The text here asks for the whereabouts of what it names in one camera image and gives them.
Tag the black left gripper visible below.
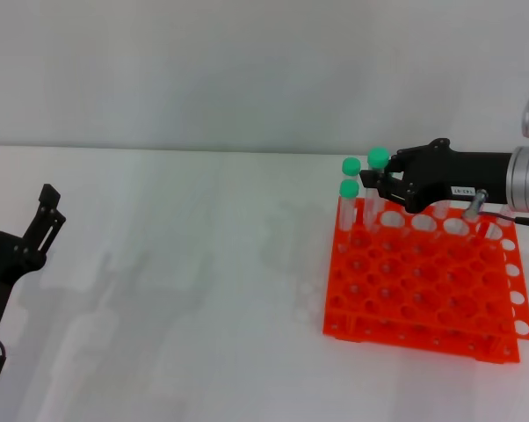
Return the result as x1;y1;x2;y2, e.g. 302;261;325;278
0;183;68;348

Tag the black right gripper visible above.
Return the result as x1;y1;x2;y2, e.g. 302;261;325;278
359;138;512;215

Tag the orange plastic test tube rack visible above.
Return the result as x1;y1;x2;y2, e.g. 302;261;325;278
322;195;529;365

